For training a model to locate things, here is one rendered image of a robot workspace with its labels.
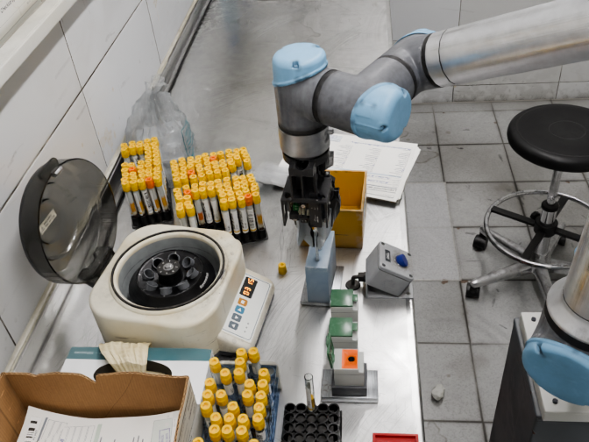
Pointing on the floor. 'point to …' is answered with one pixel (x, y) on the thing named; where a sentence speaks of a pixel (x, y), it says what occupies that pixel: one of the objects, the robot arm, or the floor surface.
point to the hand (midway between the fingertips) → (315, 238)
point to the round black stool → (539, 124)
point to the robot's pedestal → (527, 405)
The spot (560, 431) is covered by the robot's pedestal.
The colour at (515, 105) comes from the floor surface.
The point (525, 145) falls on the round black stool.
